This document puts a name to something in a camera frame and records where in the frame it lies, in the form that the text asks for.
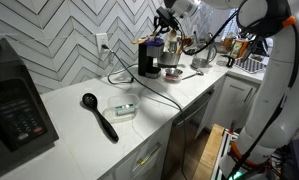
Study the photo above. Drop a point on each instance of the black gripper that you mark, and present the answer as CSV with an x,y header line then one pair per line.
x,y
164,20

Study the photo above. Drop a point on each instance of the blue snack packet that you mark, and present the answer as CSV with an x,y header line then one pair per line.
x,y
155,42

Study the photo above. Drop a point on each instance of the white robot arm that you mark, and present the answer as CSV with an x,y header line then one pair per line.
x,y
274,115

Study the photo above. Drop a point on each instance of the wooden spatula on machine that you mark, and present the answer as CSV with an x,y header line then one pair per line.
x,y
144,39

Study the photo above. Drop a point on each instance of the black silver coffee machine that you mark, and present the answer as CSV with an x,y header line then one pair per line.
x,y
146,54

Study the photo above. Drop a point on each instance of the wooden spoon in crock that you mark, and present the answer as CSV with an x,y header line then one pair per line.
x,y
172,34

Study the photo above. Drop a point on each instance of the grey utensil holder crock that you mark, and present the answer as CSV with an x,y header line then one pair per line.
x,y
168,60

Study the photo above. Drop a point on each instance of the clear plastic container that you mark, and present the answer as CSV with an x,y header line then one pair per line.
x,y
172,79

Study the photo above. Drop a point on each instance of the metal spoon on counter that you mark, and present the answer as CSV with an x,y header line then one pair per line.
x,y
199,73

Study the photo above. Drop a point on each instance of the clear lidded food container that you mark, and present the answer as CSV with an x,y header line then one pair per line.
x,y
122,108

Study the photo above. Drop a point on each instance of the black slotted spoon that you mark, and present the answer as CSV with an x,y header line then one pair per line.
x,y
91,102

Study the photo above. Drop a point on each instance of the wooden plank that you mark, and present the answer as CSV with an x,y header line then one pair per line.
x,y
209,155

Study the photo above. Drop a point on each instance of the black microwave oven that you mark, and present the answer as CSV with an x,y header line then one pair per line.
x,y
25,126

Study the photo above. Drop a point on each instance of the white wall outlet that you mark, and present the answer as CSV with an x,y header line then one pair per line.
x,y
102,39

